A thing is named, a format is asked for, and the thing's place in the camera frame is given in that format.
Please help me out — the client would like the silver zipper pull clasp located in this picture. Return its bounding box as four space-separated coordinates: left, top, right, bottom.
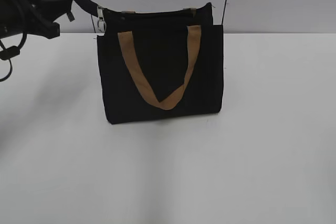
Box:
97 5 107 33

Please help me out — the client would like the black tote bag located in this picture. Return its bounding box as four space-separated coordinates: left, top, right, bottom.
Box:
73 0 224 124

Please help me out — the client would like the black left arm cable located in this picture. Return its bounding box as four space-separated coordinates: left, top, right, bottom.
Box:
0 31 28 82

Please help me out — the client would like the tan front bag handle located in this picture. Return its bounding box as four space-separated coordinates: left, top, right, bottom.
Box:
118 25 202 111

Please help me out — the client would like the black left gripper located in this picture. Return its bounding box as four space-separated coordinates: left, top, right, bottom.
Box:
1 0 75 39

